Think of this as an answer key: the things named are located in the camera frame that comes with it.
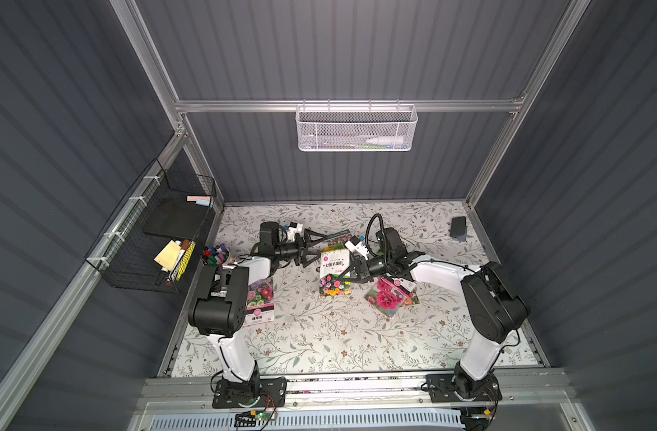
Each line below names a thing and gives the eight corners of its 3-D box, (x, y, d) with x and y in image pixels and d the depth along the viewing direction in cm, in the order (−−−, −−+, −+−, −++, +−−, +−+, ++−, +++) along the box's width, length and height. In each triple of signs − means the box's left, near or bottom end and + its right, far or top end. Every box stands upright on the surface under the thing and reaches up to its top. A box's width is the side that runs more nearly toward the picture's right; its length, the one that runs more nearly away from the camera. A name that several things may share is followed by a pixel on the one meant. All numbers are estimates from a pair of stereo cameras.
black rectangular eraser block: (449, 238, 111) (453, 231, 107) (451, 221, 117) (454, 214, 113) (462, 241, 110) (466, 234, 106) (463, 224, 116) (467, 217, 112)
